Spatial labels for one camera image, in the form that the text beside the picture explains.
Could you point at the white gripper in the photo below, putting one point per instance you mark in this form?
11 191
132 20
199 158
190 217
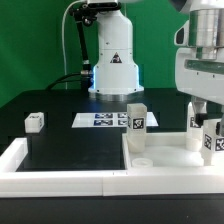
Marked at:
204 80

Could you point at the white square table top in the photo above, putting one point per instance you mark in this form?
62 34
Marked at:
173 149

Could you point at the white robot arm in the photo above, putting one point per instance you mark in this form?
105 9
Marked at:
116 74

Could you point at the white sheet with tags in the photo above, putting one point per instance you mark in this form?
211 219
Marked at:
110 119

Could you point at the white U-shaped obstacle fence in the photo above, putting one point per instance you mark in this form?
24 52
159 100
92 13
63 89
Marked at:
130 181

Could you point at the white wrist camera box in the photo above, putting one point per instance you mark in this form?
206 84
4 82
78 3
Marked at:
182 35

